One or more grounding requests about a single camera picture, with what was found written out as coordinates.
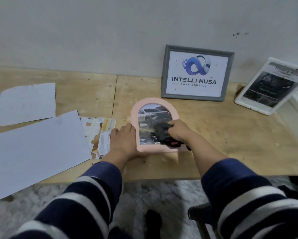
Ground person's right forearm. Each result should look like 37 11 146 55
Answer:
186 133 298 239

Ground white rectangular photo frame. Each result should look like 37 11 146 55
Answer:
234 57 298 116

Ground person's left hand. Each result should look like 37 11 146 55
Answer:
106 122 147 165

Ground double-sided arched brochure picture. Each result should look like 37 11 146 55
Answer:
138 104 173 145

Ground black cleaning cloth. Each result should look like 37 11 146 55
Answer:
150 121 192 150

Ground person's black shoe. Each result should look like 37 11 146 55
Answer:
144 209 162 239

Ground white cut paper sheet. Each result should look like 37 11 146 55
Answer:
0 83 57 126

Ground person's right hand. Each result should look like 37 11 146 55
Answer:
167 119 197 144

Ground person's left forearm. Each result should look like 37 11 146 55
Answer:
9 156 122 239

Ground grey rectangular photo frame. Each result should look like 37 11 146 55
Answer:
161 44 235 102

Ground cut brochure pages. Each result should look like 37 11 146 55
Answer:
80 117 116 160

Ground pink arched photo frame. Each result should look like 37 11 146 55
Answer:
130 97 189 153

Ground black stool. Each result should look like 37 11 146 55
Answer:
188 202 217 239

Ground large white paper sheet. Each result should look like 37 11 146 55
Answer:
0 111 93 204

